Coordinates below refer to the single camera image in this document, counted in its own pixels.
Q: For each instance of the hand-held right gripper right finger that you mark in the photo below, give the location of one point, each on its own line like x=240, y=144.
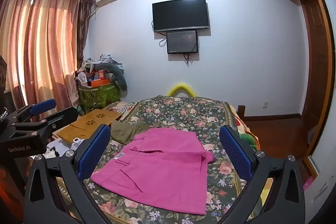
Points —
x=235, y=153

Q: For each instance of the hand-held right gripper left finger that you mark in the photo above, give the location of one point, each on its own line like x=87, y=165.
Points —
x=95, y=153

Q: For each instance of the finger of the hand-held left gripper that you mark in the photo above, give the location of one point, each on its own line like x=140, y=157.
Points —
x=60, y=116
x=43, y=106

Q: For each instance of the pink pants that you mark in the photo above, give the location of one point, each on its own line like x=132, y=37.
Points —
x=157, y=174

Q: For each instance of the small white object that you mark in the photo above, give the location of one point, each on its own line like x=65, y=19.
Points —
x=76, y=144

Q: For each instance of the colourful fleece blanket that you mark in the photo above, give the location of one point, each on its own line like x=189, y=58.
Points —
x=246, y=132

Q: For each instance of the bamboo lap desk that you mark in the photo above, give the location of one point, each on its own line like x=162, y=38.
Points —
x=86, y=121

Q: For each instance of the olive green garment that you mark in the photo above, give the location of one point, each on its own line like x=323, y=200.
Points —
x=126, y=132

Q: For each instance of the green storage bag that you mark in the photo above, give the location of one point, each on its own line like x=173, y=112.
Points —
x=99, y=95

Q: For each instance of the striped cloth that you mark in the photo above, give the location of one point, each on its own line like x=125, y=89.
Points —
x=120, y=108

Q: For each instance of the orange box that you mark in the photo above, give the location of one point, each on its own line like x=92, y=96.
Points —
x=98, y=82

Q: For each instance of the pink sheer curtain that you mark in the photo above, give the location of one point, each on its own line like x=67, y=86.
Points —
x=39, y=43

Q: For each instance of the floral bedspread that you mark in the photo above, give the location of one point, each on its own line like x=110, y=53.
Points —
x=183, y=113

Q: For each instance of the pile of clothes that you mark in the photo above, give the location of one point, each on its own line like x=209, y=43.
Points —
x=102, y=61

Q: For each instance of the grey plush pillow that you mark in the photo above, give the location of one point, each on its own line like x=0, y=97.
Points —
x=118, y=74

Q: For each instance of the dark patterned curtain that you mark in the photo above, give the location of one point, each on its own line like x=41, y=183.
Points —
x=85, y=24

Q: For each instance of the wooden bed post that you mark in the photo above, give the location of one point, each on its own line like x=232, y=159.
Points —
x=241, y=111

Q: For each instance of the small black wall monitor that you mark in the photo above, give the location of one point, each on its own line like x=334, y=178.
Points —
x=182, y=41

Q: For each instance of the wooden door frame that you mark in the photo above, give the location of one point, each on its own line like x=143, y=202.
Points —
x=315, y=56

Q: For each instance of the black wall television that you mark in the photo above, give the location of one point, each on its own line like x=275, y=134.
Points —
x=180, y=14

